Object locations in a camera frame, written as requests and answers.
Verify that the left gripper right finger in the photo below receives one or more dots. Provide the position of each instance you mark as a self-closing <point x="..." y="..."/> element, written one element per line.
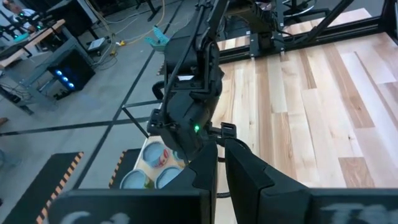
<point x="280" y="205"/>

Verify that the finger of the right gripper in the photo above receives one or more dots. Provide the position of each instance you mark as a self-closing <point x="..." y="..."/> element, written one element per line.
<point x="229" y="130"/>
<point x="154" y="122"/>

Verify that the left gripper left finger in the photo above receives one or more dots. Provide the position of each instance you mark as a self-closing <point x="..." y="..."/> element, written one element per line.
<point x="130" y="207"/>

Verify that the green dotted label tin can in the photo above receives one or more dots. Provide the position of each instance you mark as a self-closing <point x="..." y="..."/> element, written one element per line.
<point x="135" y="180"/>

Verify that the glass jar with green contents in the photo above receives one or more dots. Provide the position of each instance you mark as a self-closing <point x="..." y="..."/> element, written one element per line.
<point x="166" y="177"/>

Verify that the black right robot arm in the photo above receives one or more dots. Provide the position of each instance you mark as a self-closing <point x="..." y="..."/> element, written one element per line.
<point x="186" y="53"/>

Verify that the black mat with mesh patch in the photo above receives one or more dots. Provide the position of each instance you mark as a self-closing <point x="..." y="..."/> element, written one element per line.
<point x="126" y="168"/>

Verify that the black computer tower blue lights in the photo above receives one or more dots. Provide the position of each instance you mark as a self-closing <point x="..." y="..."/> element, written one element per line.
<point x="77" y="67"/>

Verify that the white box on floor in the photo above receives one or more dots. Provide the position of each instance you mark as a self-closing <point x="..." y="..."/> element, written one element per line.
<point x="96" y="44"/>

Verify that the black mat orange striped edge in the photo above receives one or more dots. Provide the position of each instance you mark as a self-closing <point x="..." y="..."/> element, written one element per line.
<point x="34" y="193"/>

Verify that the wooden workbench grey legs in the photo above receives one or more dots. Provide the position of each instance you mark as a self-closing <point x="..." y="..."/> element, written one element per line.
<point x="43" y="32"/>

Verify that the background robot arms green lights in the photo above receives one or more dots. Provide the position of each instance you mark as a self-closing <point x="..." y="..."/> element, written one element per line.
<point x="18" y="23"/>

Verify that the black curved table bracket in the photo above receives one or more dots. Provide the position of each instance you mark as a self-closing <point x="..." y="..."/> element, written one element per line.
<point x="154" y="90"/>

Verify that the black aluminium rig frame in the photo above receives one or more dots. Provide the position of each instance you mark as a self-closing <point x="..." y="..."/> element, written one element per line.
<point x="388" y="12"/>

